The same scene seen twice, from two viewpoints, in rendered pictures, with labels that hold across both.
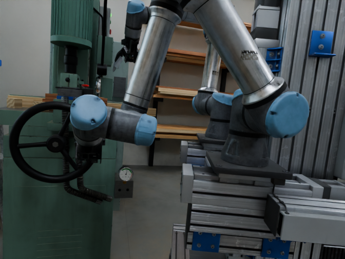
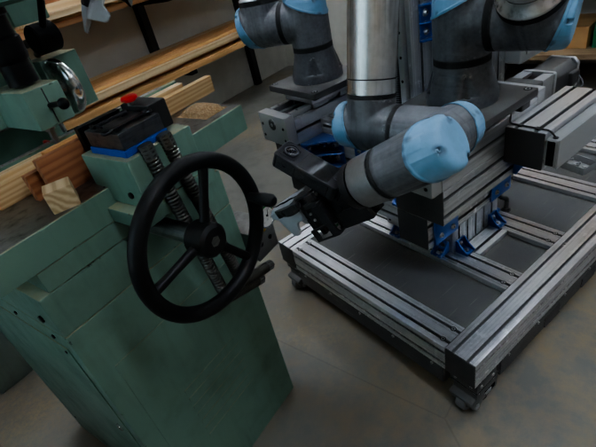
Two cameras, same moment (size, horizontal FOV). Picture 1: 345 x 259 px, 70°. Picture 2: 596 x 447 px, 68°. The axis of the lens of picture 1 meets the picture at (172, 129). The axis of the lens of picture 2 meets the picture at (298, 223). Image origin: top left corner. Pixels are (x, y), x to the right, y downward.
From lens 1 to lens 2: 67 cm
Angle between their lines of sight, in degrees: 39
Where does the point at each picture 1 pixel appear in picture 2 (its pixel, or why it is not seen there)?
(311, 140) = not seen: hidden behind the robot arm
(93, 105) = (454, 132)
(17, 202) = (136, 381)
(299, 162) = not seen: hidden behind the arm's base
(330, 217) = (583, 117)
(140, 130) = (479, 131)
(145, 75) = (394, 34)
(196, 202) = (447, 186)
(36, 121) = (82, 230)
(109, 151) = (216, 198)
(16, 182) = (113, 356)
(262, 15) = not seen: outside the picture
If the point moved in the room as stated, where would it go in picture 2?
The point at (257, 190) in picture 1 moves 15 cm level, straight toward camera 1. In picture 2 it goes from (497, 129) to (550, 152)
